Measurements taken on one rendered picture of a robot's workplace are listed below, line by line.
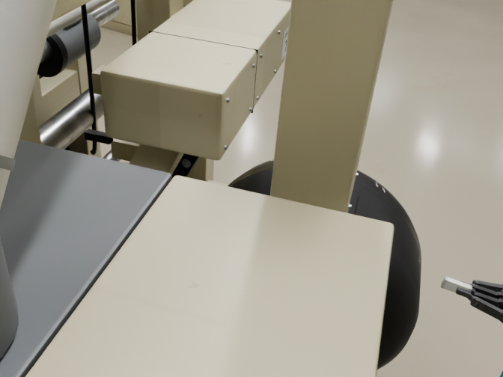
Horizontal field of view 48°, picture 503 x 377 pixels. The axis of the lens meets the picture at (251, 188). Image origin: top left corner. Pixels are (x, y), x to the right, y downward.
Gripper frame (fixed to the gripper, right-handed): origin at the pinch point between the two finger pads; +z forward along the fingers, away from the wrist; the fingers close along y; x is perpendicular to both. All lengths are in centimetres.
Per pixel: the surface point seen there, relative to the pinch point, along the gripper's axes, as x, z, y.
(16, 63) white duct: -71, 68, 78
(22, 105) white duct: -67, 68, 78
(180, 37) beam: -43, 80, 4
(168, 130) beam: -34, 72, 26
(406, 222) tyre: -12.1, 17.8, -2.4
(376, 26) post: -70, 41, 40
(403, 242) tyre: -12.7, 18.4, 6.7
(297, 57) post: -62, 50, 40
